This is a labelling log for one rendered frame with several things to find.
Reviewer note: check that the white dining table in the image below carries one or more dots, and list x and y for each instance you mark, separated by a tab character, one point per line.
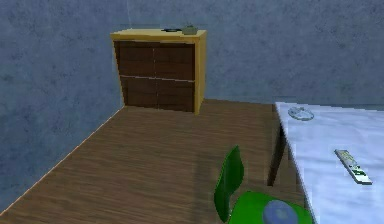
340	160

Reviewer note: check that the yellow cupboard with brown drawers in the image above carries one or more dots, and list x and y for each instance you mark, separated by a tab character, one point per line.
156	75

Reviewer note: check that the small grey-green pot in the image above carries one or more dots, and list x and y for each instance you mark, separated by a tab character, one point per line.
189	30

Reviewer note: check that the black flat dish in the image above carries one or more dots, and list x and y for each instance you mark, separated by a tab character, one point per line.
171	30

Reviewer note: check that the green chair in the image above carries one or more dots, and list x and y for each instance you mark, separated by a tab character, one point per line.
233	186

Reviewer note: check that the clear glass dish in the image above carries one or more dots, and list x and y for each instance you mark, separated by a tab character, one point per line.
301	113

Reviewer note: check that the grey remote control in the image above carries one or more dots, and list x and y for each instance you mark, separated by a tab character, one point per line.
352	165

